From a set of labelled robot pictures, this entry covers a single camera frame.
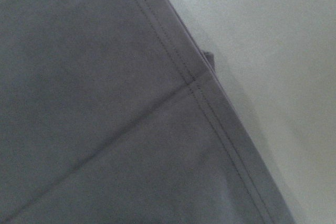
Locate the dark brown t-shirt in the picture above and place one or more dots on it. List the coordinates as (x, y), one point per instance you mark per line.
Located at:
(110, 113)

